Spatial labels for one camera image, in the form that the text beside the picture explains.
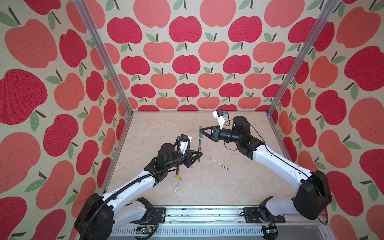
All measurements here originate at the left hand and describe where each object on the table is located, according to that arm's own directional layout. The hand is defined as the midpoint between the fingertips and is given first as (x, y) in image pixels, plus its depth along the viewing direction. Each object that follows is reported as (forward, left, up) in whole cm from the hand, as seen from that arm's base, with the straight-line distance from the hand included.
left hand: (203, 156), depth 72 cm
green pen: (+2, +2, +2) cm, 3 cm away
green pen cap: (+8, +1, +7) cm, 11 cm away
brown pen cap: (+1, +14, -21) cm, 26 cm away
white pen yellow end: (-10, +15, -22) cm, 29 cm away
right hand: (+10, 0, +9) cm, 13 cm away
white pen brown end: (+6, -12, -22) cm, 26 cm away
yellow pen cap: (-2, +14, -22) cm, 26 cm away
